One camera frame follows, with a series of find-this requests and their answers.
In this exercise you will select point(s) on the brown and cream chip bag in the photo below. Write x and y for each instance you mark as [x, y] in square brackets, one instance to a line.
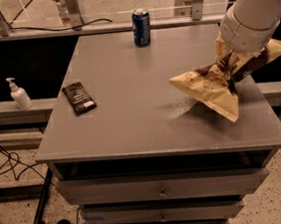
[214, 85]

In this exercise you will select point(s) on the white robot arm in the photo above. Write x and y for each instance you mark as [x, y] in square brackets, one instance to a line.
[248, 25]

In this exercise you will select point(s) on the black metal stand leg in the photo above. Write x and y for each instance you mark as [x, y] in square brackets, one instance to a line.
[43, 198]

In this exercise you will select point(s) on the grey drawer cabinet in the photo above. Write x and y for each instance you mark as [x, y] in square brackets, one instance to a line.
[148, 153]

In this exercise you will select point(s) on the blue pepsi can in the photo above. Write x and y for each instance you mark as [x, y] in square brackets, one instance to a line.
[141, 26]

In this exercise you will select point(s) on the white pump soap bottle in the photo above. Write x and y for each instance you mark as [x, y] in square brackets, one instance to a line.
[19, 95]

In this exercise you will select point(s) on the dark brown snack bar packet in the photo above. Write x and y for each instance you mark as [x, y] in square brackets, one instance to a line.
[79, 98]

